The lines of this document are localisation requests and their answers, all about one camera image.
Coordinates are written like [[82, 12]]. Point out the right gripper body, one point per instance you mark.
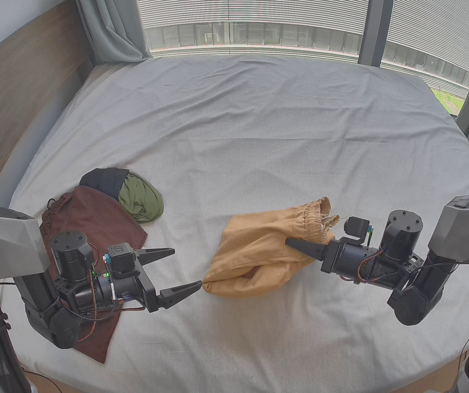
[[343, 258]]

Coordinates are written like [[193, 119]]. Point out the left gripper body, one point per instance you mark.
[[130, 289]]

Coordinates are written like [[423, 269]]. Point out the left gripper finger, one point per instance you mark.
[[177, 294], [152, 254]]

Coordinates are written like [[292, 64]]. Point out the tan shorts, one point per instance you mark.
[[259, 244]]

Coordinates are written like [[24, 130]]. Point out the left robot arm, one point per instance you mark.
[[13, 240]]

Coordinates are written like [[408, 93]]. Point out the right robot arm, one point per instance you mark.
[[464, 235]]

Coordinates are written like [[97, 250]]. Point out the bed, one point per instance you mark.
[[238, 117]]

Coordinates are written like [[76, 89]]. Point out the green garment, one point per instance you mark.
[[144, 203]]

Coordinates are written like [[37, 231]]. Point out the brown shorts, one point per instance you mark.
[[107, 219]]

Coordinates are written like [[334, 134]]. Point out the dark blue garment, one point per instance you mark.
[[101, 180]]

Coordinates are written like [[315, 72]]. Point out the window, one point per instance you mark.
[[259, 6]]

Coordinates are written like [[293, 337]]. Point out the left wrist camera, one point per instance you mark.
[[120, 260]]

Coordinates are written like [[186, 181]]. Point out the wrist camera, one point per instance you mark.
[[357, 225], [120, 260]]

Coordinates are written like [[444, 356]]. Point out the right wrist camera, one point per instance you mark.
[[357, 225]]

